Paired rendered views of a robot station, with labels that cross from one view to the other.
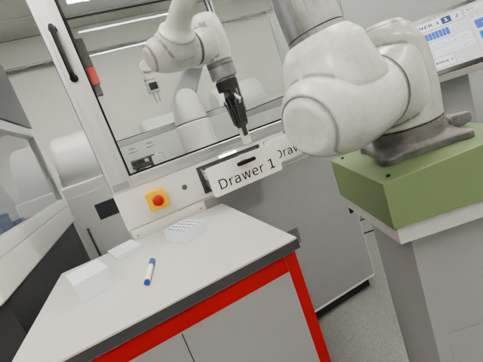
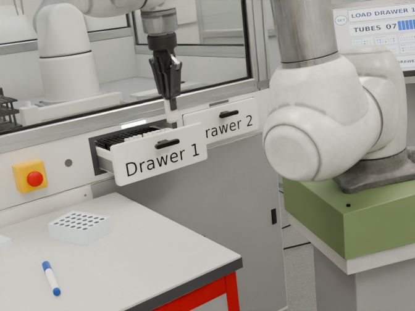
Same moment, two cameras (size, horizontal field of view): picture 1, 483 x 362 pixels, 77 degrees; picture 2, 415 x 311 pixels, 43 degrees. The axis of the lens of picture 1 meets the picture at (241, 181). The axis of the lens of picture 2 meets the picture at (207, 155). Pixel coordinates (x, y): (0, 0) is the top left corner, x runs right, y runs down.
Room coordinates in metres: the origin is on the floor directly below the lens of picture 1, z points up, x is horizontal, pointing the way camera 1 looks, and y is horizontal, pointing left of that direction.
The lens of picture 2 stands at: (-0.29, 0.23, 1.27)
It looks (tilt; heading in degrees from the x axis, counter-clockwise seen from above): 16 degrees down; 345
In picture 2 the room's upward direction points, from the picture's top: 7 degrees counter-clockwise
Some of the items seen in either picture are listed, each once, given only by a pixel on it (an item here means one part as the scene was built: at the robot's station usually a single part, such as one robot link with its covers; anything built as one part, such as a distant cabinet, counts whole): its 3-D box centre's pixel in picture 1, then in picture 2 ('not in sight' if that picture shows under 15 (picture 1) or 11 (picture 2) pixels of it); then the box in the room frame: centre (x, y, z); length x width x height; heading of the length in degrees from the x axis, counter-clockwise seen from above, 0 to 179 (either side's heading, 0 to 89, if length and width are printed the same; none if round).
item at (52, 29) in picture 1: (62, 52); not in sight; (1.09, 0.42, 1.45); 0.05 x 0.03 x 0.19; 18
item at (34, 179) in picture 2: (158, 200); (34, 178); (1.09, 0.31, 0.88); 0.04 x 0.03 x 0.04; 108
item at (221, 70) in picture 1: (222, 71); (159, 21); (1.07, -0.06, 1.22); 0.09 x 0.09 x 0.06
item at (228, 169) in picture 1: (245, 169); (161, 152); (1.11, -0.03, 0.87); 0.29 x 0.02 x 0.11; 108
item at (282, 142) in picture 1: (295, 143); (222, 122); (1.34, -0.28, 0.87); 0.29 x 0.02 x 0.11; 108
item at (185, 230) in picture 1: (185, 230); (79, 227); (0.94, 0.22, 0.78); 0.12 x 0.08 x 0.04; 41
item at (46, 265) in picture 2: (149, 270); (50, 277); (0.73, 0.30, 0.77); 0.14 x 0.02 x 0.02; 8
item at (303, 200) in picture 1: (239, 236); (108, 237); (1.71, 0.12, 0.40); 1.03 x 0.95 x 0.80; 108
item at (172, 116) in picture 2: (245, 135); (171, 109); (1.09, -0.07, 0.99); 0.03 x 0.01 x 0.07; 109
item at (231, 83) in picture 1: (229, 93); (163, 50); (1.08, -0.06, 1.15); 0.08 x 0.07 x 0.09; 19
